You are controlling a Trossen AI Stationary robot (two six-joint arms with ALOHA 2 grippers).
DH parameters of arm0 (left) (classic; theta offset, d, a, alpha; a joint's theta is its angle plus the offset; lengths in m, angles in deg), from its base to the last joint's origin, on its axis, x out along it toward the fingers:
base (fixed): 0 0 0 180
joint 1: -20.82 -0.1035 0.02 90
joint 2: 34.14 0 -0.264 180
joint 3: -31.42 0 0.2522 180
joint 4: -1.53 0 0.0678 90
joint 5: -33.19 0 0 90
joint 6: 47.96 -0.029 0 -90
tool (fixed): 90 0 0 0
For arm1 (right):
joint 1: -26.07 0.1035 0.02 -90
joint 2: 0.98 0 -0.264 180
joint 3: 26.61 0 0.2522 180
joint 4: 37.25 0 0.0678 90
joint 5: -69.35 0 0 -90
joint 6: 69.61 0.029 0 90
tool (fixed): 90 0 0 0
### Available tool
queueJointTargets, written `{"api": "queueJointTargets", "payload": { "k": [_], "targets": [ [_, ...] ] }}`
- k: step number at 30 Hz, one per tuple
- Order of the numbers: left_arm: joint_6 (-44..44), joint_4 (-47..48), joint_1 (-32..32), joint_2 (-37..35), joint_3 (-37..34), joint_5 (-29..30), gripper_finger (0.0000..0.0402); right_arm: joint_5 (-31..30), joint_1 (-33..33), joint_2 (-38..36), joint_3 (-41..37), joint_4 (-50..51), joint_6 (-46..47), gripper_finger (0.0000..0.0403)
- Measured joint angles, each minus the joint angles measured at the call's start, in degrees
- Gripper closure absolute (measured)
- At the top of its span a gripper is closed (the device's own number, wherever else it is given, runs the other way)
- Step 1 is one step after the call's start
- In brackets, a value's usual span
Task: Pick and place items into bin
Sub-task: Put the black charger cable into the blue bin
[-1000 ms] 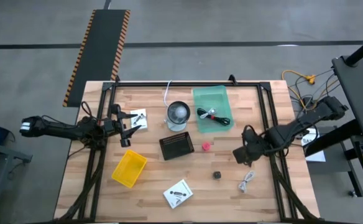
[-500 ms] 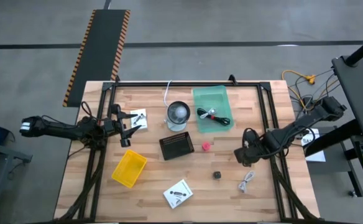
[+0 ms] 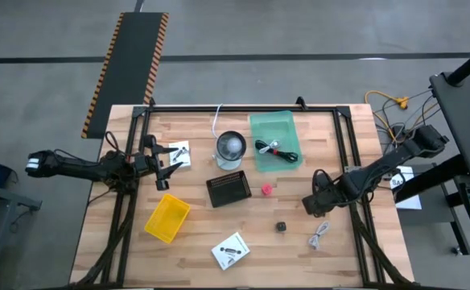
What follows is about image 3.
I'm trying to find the black cable with red tie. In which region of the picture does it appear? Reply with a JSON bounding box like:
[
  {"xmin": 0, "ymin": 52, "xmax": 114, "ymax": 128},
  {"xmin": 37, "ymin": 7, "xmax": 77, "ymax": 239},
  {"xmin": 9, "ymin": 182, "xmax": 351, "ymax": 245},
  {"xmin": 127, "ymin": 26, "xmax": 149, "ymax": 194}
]
[{"xmin": 254, "ymin": 139, "xmax": 299, "ymax": 164}]

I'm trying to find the translucent green plastic bin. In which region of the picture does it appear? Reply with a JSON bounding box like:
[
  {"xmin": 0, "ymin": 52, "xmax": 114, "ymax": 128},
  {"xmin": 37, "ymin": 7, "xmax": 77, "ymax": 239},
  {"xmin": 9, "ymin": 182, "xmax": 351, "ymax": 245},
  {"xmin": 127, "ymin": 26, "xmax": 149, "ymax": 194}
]
[{"xmin": 249, "ymin": 110, "xmax": 304, "ymax": 174}]

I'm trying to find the yellow floor cable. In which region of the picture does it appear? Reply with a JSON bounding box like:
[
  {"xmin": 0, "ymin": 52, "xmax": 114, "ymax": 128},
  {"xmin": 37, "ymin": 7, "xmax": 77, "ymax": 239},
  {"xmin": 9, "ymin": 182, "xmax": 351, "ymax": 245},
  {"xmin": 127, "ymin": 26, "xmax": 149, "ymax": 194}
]
[{"xmin": 364, "ymin": 89, "xmax": 411, "ymax": 142}]

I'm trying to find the white fan cable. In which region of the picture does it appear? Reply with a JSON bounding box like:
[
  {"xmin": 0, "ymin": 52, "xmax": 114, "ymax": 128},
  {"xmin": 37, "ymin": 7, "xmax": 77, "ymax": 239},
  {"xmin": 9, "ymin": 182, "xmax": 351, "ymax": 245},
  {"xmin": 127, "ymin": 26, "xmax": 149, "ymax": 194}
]
[{"xmin": 212, "ymin": 103, "xmax": 224, "ymax": 140}]

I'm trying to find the dark grey desk top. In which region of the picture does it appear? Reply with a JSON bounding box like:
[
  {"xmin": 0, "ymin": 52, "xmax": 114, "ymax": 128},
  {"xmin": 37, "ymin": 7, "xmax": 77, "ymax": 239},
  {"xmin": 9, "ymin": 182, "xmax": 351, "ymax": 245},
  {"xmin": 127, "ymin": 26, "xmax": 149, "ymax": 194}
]
[{"xmin": 428, "ymin": 68, "xmax": 470, "ymax": 178}]

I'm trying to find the grey desk fan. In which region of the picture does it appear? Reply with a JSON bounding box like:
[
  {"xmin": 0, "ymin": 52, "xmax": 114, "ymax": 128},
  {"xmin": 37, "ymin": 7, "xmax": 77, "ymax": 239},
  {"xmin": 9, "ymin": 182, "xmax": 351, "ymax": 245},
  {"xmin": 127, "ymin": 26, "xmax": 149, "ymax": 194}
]
[{"xmin": 215, "ymin": 130, "xmax": 247, "ymax": 172}]

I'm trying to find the black hazard-striped floor mat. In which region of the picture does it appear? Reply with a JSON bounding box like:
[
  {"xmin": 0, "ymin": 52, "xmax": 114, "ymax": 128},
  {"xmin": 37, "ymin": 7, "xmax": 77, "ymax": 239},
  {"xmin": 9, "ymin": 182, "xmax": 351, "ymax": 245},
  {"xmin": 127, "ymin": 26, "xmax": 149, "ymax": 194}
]
[{"xmin": 80, "ymin": 11, "xmax": 170, "ymax": 140}]

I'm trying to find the large white printed box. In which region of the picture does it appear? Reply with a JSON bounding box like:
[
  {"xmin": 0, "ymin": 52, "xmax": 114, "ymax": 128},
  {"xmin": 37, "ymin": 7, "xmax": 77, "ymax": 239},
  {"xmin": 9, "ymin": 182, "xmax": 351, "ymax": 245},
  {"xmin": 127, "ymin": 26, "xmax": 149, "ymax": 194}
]
[{"xmin": 210, "ymin": 231, "xmax": 251, "ymax": 271}]

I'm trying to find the white paper sheet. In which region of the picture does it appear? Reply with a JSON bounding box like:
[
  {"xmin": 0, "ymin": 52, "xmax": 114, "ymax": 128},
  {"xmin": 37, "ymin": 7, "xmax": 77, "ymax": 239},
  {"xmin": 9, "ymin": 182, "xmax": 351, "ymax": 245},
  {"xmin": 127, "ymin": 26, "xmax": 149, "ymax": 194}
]
[{"xmin": 388, "ymin": 164, "xmax": 423, "ymax": 211}]

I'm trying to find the black desk frame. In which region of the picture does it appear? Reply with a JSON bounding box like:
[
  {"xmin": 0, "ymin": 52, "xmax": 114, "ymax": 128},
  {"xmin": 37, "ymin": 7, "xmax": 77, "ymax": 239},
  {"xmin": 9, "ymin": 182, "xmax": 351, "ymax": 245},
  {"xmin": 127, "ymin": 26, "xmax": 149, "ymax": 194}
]
[{"xmin": 391, "ymin": 155, "xmax": 470, "ymax": 259}]

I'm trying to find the grey metal stand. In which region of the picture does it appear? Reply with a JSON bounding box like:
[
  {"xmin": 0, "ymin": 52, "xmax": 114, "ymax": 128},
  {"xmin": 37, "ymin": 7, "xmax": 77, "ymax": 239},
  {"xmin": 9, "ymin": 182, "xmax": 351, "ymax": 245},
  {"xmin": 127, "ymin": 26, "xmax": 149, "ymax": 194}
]
[{"xmin": 0, "ymin": 187, "xmax": 43, "ymax": 290}]

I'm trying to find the yellow plastic basket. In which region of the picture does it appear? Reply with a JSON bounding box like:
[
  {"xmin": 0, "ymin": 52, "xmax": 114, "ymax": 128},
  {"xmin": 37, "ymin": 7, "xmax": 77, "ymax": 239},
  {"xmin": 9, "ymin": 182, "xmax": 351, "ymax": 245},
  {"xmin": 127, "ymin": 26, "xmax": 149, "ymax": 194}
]
[{"xmin": 144, "ymin": 193, "xmax": 192, "ymax": 245}]

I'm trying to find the black plastic basket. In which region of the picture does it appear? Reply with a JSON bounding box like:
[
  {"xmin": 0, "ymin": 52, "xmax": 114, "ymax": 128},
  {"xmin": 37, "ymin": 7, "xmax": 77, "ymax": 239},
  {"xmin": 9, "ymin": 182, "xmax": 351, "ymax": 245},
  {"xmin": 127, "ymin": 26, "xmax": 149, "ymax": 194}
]
[{"xmin": 205, "ymin": 170, "xmax": 253, "ymax": 209}]

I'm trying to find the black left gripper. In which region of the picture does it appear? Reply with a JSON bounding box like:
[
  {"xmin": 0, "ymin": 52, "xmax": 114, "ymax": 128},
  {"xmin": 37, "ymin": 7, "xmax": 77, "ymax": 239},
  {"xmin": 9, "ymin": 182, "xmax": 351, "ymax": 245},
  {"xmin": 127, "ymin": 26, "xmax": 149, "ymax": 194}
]
[{"xmin": 133, "ymin": 135, "xmax": 184, "ymax": 191}]

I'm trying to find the black aluminium table frame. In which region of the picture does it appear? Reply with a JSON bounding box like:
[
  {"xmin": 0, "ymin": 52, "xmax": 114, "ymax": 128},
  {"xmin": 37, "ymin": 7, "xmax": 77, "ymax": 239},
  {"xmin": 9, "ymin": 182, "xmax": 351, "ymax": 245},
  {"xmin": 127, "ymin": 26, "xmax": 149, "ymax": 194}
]
[{"xmin": 72, "ymin": 96, "xmax": 415, "ymax": 289}]

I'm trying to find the small white printed box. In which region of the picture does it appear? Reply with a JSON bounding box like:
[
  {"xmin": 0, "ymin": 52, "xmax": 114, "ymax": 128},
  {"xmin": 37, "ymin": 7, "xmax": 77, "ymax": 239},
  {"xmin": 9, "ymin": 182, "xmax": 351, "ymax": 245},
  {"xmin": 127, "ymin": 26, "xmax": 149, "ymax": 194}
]
[{"xmin": 167, "ymin": 140, "xmax": 192, "ymax": 170}]

